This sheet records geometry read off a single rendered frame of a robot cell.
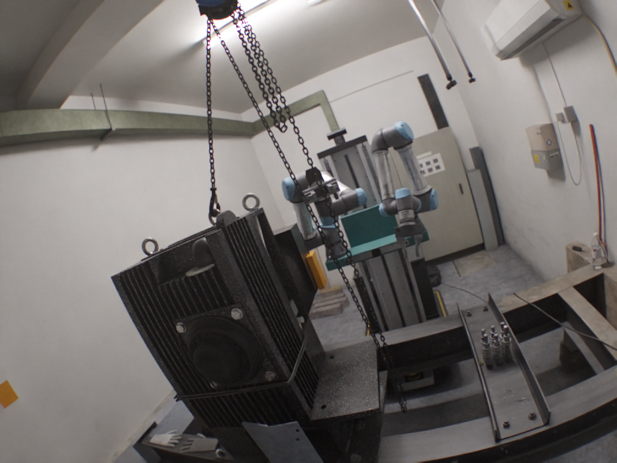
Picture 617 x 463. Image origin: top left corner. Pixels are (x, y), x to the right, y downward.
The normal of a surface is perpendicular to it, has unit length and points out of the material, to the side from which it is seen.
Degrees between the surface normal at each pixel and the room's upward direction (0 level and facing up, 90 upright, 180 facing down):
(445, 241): 90
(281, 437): 90
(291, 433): 90
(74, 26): 90
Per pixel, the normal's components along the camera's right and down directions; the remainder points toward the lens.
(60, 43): -0.26, 0.26
